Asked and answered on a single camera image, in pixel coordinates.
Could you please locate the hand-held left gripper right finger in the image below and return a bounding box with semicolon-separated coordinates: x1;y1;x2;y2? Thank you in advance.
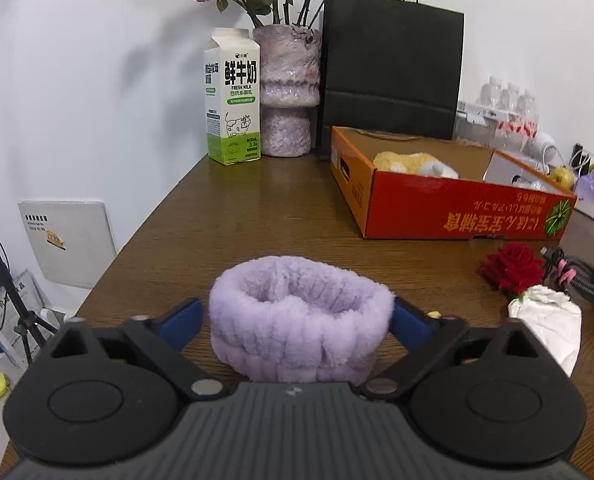
363;297;554;402

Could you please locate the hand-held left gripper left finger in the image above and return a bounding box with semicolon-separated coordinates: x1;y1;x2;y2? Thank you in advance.
37;297;228;402

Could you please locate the red rose flower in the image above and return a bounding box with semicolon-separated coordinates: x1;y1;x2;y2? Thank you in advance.
478;242;546;296

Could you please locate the purple fluffy headband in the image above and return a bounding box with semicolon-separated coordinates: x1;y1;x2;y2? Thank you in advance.
208;255;396;386

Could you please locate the red cardboard box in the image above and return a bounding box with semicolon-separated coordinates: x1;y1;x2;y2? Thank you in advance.
329;126;578;240

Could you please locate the white cloth pouch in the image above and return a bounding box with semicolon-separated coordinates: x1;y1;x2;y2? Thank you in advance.
508;285;583;379

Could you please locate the yellow and white plush toy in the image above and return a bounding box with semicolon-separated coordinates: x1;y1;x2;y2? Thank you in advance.
373;151;460;180

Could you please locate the black cable with pink tie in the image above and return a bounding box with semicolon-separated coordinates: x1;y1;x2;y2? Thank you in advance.
539;246;594;307

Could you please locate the green apple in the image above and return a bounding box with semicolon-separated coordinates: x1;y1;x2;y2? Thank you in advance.
549;166;576;191

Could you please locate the small white fan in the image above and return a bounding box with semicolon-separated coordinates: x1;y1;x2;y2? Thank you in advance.
526;131;560;167

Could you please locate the white flat carton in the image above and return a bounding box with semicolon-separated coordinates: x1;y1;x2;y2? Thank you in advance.
457;101;498;126

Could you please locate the white and green milk carton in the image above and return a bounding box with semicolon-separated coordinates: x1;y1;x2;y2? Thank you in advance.
203;28;262;166

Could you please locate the mottled purple vase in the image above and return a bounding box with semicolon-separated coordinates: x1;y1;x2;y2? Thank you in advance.
253;24;323;158

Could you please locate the black paper bag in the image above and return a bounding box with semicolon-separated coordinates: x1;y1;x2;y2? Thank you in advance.
318;0;466;161

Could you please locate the white wall panel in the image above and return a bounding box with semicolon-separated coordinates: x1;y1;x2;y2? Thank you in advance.
18;199;118;290

